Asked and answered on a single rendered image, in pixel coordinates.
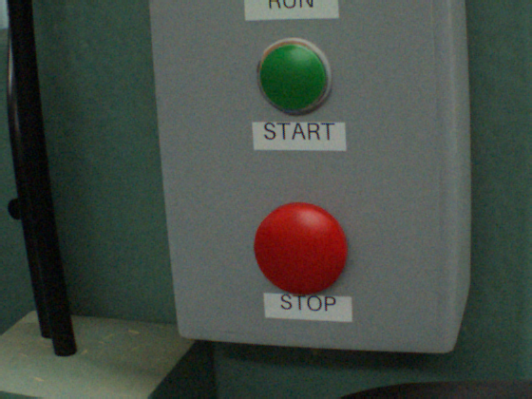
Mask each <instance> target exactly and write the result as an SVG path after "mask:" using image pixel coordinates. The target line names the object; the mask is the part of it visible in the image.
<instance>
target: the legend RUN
mask: <svg viewBox="0 0 532 399"><path fill-rule="evenodd" d="M244 4H245V17H246V21H256V20H284V19H311V18H334V19H337V18H338V0H244Z"/></svg>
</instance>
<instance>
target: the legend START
mask: <svg viewBox="0 0 532 399"><path fill-rule="evenodd" d="M252 126H253V139H254V149H264V150H346V133H345V123H252Z"/></svg>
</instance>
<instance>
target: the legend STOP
mask: <svg viewBox="0 0 532 399"><path fill-rule="evenodd" d="M264 307H265V317H276V318H291V319H307V320H322V321H337V322H340V321H351V322H352V297H351V296H339V297H337V296H319V295H303V294H268V293H264Z"/></svg>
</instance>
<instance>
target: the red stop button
mask: <svg viewBox="0 0 532 399"><path fill-rule="evenodd" d="M254 252H255V258H256V263H257V265H258V267H259V269H260V271H261V272H262V273H263V274H264V275H265V276H266V277H267V278H268V279H269V280H270V281H271V282H272V283H273V284H275V285H276V286H277V287H278V288H280V289H282V290H284V291H286V292H289V293H293V294H297V295H310V294H315V293H318V292H321V291H323V290H325V289H326V288H328V287H329V286H331V285H332V284H333V283H334V282H335V281H336V280H337V278H338V277H339V275H340V273H341V272H342V270H343V268H344V266H345V263H346V260H347V255H348V246H347V241H346V238H345V235H344V232H343V230H342V228H341V227H340V225H339V224H338V222H337V220H336V219H335V218H334V216H332V215H331V214H330V213H329V212H327V211H326V210H324V209H322V208H321V207H318V206H316V205H314V204H310V203H306V202H292V203H287V204H284V205H281V206H279V207H277V208H276V209H275V210H273V211H272V212H271V213H270V214H269V215H268V216H267V217H266V218H265V219H264V220H263V221H262V222H261V223H260V225H259V226H258V228H257V230H256V235H255V241H254Z"/></svg>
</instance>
